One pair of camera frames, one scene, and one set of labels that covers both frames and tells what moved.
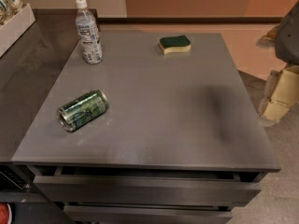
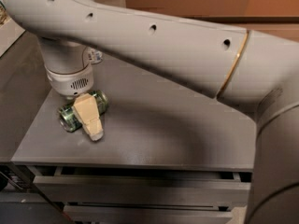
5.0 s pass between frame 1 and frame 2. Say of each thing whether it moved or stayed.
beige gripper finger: moved
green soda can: stayed
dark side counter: stayed
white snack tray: stayed
